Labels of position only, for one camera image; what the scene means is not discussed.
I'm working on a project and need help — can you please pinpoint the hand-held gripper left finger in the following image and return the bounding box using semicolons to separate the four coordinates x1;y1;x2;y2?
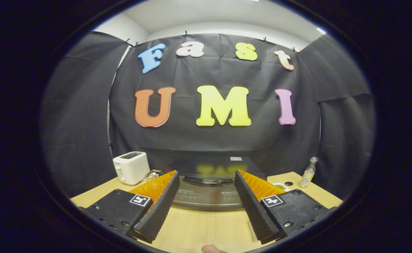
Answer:
78;170;181;244

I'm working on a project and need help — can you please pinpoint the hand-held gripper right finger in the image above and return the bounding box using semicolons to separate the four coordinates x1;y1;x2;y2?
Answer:
234;169;337;245

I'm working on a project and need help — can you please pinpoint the black toaster oven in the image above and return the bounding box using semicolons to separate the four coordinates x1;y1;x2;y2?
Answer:
160;156;267;212

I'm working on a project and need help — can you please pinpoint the white bread toaster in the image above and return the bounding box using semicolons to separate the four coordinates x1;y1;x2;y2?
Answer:
112;151;151;186

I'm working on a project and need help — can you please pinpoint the clear glass bottle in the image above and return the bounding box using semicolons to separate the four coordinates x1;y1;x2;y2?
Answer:
299;156;318;189

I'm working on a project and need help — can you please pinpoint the small metal wire holder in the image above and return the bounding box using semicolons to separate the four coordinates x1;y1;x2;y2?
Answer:
143;169;162;182

